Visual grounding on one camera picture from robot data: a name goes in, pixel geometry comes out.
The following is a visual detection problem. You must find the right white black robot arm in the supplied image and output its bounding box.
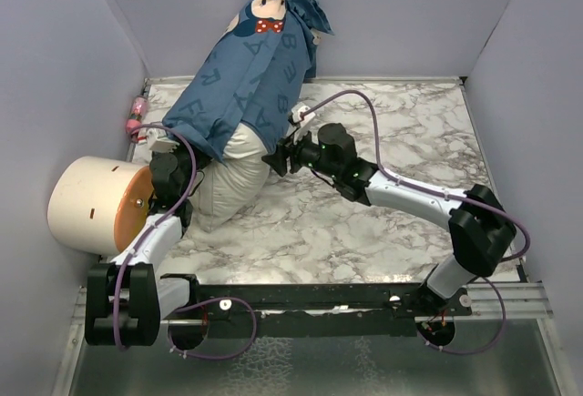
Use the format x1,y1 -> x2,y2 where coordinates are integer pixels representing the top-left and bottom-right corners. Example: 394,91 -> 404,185
262,123 -> 517,315

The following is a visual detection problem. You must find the cream cylinder with orange lid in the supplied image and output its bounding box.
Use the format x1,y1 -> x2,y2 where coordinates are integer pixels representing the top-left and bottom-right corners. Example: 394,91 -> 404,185
47,156 -> 153,256

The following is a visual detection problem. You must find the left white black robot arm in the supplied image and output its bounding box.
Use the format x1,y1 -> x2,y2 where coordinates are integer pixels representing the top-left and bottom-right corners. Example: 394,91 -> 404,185
85,147 -> 201,350

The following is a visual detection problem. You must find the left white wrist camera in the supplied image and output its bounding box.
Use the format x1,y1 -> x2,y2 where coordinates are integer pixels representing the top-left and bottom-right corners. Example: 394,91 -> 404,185
138,128 -> 179,153

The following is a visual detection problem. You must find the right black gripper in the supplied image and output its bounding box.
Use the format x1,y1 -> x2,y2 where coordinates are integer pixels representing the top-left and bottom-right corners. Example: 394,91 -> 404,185
263,125 -> 340,180

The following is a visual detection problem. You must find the aluminium frame rail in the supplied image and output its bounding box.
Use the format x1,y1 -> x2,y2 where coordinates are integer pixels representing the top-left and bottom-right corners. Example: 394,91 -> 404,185
467,282 -> 553,320

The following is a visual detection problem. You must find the white pillow with red logo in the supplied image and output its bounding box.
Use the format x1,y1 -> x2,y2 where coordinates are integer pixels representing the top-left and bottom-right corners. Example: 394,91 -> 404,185
190,124 -> 269,232

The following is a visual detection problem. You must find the pink small bottle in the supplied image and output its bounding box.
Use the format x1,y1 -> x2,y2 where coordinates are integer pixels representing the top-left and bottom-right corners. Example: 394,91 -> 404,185
125,96 -> 148,135

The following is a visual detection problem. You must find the blue lettered pillowcase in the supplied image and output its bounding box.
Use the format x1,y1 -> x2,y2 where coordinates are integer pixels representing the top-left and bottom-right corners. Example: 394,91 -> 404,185
162,0 -> 332,161

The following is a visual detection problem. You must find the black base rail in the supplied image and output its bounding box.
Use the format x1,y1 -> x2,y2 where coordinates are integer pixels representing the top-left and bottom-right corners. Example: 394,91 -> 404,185
163,280 -> 471,339

